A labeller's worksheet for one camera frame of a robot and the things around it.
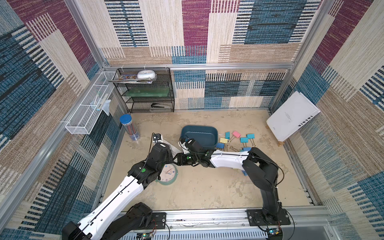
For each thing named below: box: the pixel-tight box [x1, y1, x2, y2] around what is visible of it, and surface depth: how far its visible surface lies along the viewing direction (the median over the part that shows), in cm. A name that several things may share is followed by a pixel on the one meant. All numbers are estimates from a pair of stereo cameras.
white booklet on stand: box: [266, 90, 321, 142], surface depth 91 cm
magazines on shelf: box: [137, 71, 156, 80], surface depth 91 cm
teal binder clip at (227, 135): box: [225, 131, 231, 140], surface depth 108 cm
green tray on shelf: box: [125, 86, 170, 97], surface depth 107 cm
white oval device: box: [137, 69, 156, 80], surface depth 91 cm
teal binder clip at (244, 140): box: [240, 137, 249, 148], surface depth 104 cm
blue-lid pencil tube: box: [120, 114, 141, 141], surface depth 96 cm
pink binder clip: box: [229, 131, 241, 142], surface depth 107 cm
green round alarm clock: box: [155, 163, 179, 186], surface depth 87 cm
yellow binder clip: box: [219, 137, 228, 144], surface depth 104 cm
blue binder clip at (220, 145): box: [216, 142, 225, 149], surface depth 101 cm
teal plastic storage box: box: [180, 125, 219, 148], surface depth 107 cm
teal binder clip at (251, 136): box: [246, 133, 256, 147], surface depth 107 cm
